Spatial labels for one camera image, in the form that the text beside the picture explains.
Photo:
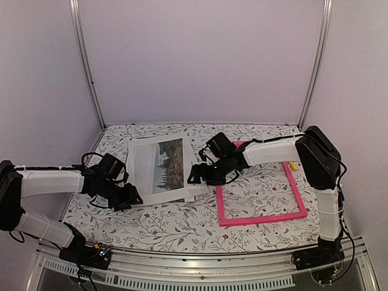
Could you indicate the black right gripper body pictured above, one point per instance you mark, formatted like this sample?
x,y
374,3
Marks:
x,y
216,175

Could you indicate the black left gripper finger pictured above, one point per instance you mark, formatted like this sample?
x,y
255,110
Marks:
x,y
134,196
123,206

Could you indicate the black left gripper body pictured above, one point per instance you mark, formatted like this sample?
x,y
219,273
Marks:
x,y
115,196

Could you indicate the matted landscape photo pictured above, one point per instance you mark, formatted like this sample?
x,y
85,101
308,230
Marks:
x,y
160,166

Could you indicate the pink picture frame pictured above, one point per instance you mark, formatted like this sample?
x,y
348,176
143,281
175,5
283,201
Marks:
x,y
225,222

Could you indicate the yellow handled screwdriver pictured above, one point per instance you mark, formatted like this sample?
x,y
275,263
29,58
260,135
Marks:
x,y
293,166

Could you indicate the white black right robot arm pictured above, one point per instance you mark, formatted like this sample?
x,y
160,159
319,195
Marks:
x,y
320,160

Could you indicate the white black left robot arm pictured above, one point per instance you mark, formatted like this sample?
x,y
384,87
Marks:
x,y
19,182

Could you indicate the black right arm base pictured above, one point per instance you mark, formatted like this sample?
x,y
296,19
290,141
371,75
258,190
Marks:
x,y
327,252

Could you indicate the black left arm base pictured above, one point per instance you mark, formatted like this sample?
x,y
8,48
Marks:
x,y
97,256

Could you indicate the aluminium front rail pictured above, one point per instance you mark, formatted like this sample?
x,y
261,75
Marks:
x,y
146,270

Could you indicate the aluminium right corner post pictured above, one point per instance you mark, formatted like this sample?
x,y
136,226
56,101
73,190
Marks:
x,y
317,61

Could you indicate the aluminium corner post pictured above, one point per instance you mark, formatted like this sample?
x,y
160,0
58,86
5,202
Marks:
x,y
317,61
85,64

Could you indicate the aluminium left corner post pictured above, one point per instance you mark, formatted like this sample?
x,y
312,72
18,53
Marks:
x,y
85,64

